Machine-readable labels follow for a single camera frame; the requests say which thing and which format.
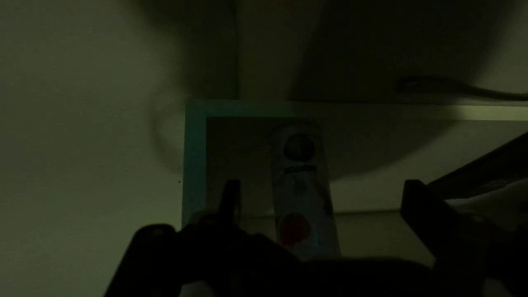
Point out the white shelf unit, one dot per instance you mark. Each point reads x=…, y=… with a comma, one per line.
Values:
x=370, y=150

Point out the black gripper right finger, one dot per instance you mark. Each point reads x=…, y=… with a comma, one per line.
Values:
x=467, y=249

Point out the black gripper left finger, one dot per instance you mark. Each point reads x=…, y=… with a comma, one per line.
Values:
x=161, y=261

